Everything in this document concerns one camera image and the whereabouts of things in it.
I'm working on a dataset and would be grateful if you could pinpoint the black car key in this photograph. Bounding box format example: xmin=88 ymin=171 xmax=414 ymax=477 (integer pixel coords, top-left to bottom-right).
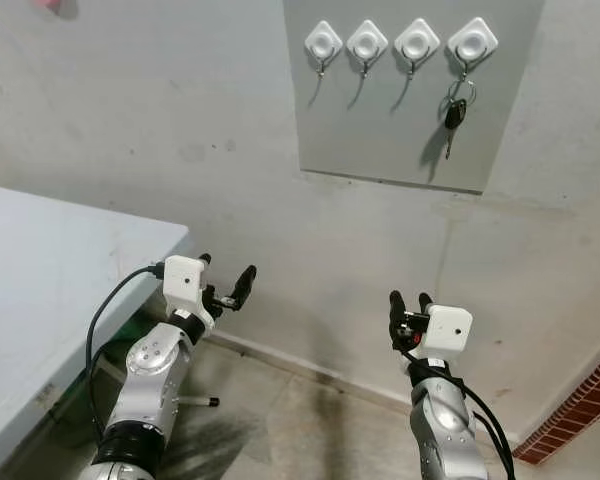
xmin=441 ymin=77 xmax=479 ymax=162

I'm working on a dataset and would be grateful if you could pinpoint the white table leg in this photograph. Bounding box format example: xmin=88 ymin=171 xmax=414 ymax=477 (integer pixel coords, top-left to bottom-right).
xmin=174 ymin=394 xmax=222 ymax=409

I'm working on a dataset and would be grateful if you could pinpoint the white plastic table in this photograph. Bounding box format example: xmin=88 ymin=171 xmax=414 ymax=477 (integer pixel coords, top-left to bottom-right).
xmin=0 ymin=185 xmax=191 ymax=477

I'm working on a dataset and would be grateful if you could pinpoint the red brick pattern panel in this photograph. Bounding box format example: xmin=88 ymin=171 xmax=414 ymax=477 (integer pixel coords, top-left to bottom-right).
xmin=512 ymin=345 xmax=600 ymax=467

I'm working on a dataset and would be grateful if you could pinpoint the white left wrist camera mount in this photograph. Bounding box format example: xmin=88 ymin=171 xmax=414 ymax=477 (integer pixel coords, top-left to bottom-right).
xmin=161 ymin=255 xmax=217 ymax=332

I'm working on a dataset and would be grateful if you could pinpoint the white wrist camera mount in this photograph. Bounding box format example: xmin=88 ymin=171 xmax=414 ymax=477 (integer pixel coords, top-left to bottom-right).
xmin=161 ymin=255 xmax=217 ymax=332
xmin=419 ymin=303 xmax=475 ymax=364

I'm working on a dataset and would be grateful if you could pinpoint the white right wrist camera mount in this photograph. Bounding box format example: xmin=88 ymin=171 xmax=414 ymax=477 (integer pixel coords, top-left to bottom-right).
xmin=419 ymin=303 xmax=475 ymax=364

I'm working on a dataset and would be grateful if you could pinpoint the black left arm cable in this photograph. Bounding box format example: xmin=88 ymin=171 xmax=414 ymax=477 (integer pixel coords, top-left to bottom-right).
xmin=84 ymin=261 xmax=172 ymax=441

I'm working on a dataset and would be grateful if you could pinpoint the grey wall board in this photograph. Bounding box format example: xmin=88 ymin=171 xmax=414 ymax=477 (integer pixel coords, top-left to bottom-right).
xmin=283 ymin=0 xmax=547 ymax=196

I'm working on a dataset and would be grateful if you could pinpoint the white adhesive wall hook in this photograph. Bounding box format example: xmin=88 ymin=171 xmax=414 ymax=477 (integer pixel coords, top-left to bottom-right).
xmin=303 ymin=19 xmax=345 ymax=77
xmin=393 ymin=16 xmax=443 ymax=80
xmin=345 ymin=19 xmax=391 ymax=80
xmin=446 ymin=15 xmax=501 ymax=82

